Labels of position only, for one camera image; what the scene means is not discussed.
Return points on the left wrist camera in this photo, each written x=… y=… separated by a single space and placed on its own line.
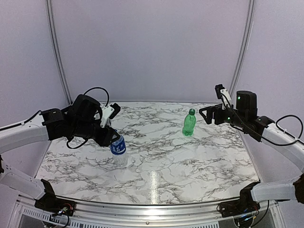
x=109 y=112

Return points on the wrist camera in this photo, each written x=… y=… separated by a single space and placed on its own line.
x=109 y=112
x=223 y=95

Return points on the clear bottle blue label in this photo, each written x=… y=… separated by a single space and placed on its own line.
x=118 y=150

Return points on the green plastic bottle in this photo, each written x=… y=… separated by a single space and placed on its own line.
x=189 y=123

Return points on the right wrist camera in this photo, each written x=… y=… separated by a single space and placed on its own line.
x=223 y=95

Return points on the aluminium front rail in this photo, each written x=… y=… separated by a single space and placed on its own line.
x=87 y=214

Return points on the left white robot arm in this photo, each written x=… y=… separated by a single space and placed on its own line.
x=43 y=126

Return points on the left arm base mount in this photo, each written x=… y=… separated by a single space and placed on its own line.
x=51 y=203

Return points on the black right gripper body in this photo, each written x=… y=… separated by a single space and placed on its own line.
x=234 y=121

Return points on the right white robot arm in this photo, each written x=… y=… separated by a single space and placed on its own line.
x=244 y=117

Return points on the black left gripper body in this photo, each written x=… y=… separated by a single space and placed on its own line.
x=84 y=128

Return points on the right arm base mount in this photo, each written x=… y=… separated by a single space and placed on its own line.
x=243 y=205

